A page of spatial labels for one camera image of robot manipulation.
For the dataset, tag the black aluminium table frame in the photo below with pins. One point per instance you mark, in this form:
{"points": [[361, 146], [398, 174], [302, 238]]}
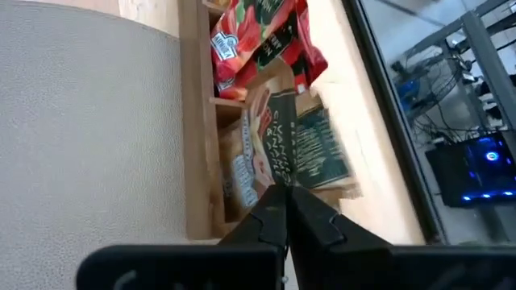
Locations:
{"points": [[395, 133]]}

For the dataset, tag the black floor fan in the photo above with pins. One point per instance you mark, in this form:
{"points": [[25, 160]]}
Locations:
{"points": [[437, 86]]}

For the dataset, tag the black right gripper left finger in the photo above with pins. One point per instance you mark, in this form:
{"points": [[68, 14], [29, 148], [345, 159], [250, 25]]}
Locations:
{"points": [[266, 225]]}

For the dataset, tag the black perforated computer case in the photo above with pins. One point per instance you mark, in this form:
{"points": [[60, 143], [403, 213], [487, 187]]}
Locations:
{"points": [[455, 173]]}

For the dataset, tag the red tea packet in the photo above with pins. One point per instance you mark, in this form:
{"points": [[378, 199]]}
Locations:
{"points": [[312, 52], [242, 40]]}

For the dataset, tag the wooden compartment tea box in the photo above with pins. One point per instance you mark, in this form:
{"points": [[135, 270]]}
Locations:
{"points": [[197, 121]]}

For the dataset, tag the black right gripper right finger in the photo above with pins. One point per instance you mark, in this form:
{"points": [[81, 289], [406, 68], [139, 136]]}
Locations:
{"points": [[318, 229]]}

